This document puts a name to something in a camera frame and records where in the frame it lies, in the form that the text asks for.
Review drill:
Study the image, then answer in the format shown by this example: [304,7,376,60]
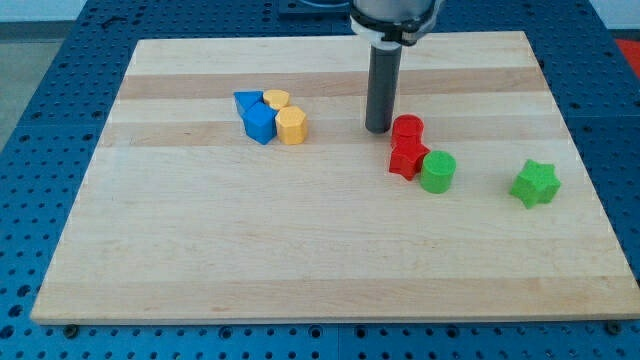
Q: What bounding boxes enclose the red star block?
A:
[389,144,431,181]

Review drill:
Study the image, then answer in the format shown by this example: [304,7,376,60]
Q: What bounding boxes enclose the yellow pentagon block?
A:
[263,89,291,111]

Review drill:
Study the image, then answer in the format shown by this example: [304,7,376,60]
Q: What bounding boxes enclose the blue triangle block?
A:
[233,90,263,117]

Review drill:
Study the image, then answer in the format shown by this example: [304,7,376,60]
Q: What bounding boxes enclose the yellow hexagon block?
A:
[275,106,308,145]

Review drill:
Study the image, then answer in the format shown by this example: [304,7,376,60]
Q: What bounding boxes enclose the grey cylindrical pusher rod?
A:
[365,46,402,134]

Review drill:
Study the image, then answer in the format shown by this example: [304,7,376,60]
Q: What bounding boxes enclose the red cylinder block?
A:
[391,114,424,148]

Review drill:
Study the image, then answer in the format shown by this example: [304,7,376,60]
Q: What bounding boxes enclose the wooden board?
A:
[31,31,639,325]

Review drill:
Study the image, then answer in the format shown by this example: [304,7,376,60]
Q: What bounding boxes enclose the green star block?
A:
[509,159,562,209]

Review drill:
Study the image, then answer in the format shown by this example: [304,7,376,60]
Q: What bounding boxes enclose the green cylinder block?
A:
[419,150,457,194]

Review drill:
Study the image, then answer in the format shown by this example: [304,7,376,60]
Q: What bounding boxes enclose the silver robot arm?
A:
[350,0,444,134]

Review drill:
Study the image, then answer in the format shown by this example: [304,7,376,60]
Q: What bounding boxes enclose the blue cube block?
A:
[242,102,277,145]

